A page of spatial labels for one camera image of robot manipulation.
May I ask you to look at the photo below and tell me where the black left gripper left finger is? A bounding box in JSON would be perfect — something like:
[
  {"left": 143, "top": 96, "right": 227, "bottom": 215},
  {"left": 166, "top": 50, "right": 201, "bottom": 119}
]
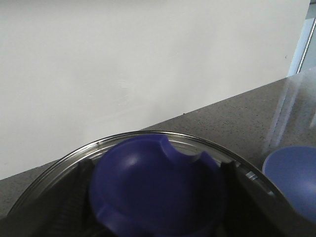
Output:
[{"left": 0, "top": 160, "right": 94, "bottom": 237}]

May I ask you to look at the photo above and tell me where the blue plastic bowl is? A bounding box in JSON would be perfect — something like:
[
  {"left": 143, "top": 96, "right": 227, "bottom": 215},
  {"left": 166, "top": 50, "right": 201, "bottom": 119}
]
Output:
[{"left": 262, "top": 146, "right": 316, "bottom": 222}]

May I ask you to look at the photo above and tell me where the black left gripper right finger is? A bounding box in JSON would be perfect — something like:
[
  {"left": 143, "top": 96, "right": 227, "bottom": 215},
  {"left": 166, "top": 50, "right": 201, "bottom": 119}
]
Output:
[{"left": 221, "top": 162, "right": 316, "bottom": 237}]

